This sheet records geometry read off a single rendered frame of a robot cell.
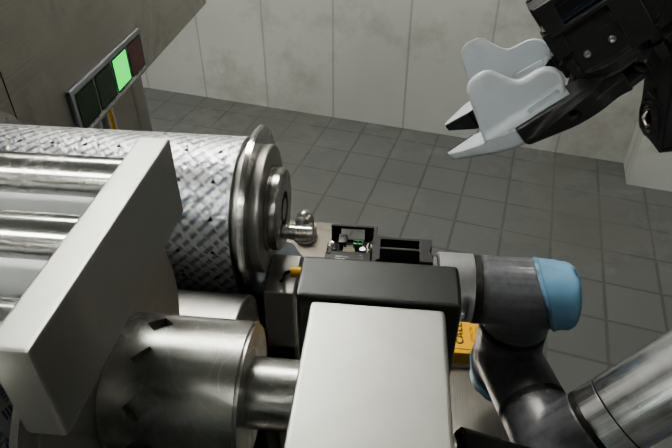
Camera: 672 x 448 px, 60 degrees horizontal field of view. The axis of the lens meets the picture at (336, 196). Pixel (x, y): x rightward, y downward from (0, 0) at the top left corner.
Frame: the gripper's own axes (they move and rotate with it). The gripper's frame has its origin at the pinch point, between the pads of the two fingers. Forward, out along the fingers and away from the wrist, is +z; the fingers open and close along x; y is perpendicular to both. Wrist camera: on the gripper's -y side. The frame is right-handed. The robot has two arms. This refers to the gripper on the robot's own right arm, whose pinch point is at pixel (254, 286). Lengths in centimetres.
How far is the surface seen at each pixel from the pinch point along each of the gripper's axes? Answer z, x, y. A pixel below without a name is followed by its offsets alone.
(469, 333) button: -27.4, -10.0, -16.5
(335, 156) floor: 12, -202, -109
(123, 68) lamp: 28.5, -36.4, 9.8
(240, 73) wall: 72, -256, -91
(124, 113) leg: 49, -71, -18
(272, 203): -5.1, 8.7, 18.8
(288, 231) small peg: -6.2, 8.2, 15.4
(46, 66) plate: 29.2, -18.1, 18.0
